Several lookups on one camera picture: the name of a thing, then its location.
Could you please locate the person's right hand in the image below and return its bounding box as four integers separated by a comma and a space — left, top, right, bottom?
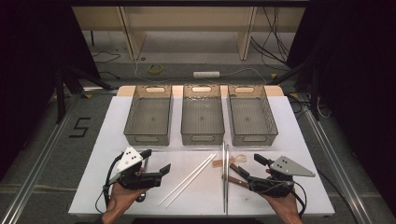
261, 191, 303, 219

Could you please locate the white power strip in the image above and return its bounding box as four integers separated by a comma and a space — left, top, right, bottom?
192, 71, 221, 79

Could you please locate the beige wooden desk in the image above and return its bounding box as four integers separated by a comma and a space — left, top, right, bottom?
72, 6, 306, 62

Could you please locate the black stand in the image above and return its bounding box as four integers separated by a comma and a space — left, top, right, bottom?
266, 59, 322, 121
54, 63, 114, 124

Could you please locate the yellow tape roll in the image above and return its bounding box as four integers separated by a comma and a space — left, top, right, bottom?
147, 63, 163, 75

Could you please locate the black cable bundle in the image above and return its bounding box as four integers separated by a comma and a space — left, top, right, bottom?
249, 6, 291, 68

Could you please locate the right hand-held gripper cable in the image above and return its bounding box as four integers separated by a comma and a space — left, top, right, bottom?
291, 181, 308, 218

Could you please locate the wooden spoon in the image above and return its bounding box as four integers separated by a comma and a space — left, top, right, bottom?
212, 154, 248, 168

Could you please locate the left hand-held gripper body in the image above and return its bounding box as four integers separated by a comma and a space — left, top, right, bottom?
106, 146, 163, 191

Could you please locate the person's dark clothing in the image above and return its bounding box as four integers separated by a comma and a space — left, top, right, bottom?
130, 217, 265, 224

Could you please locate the black floor cable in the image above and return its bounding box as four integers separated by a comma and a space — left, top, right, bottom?
287, 92, 313, 119
98, 71, 121, 80
91, 50, 122, 65
317, 168, 360, 224

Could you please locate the aluminium floor rail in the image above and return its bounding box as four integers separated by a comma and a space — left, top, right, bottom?
302, 106, 376, 224
0, 92, 85, 224
81, 86, 121, 94

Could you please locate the grey translucent plastic bin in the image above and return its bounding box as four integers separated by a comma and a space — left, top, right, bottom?
123, 84, 174, 147
227, 84, 279, 147
180, 83, 226, 147

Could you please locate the person's left hand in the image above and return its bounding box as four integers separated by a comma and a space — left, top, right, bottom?
104, 181, 150, 217

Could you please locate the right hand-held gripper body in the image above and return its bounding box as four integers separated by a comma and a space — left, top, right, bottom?
247, 155, 317, 199

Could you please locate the black curtain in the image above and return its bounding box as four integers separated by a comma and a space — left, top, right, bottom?
0, 0, 101, 180
285, 0, 396, 216

